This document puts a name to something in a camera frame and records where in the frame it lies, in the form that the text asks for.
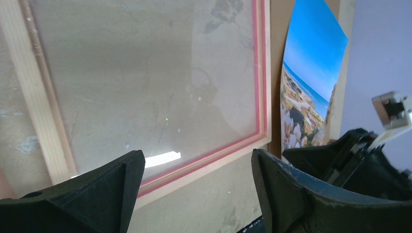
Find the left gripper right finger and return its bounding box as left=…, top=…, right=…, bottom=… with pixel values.
left=251, top=149, right=412, bottom=233

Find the clear acrylic glass sheet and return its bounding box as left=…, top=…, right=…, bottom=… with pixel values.
left=30, top=0, right=257, bottom=178

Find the brown cardboard backing board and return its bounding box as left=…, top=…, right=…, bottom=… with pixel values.
left=268, top=0, right=356, bottom=156

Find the beach landscape photo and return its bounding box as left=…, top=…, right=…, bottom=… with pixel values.
left=280, top=0, right=348, bottom=150

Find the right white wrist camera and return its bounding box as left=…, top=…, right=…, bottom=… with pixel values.
left=367, top=91, right=412, bottom=151

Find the pink wooden photo frame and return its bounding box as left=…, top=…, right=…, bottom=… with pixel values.
left=0, top=0, right=271, bottom=208

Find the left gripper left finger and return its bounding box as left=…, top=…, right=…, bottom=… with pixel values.
left=0, top=150, right=145, bottom=233

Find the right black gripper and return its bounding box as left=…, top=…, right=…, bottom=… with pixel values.
left=282, top=128, right=412, bottom=201

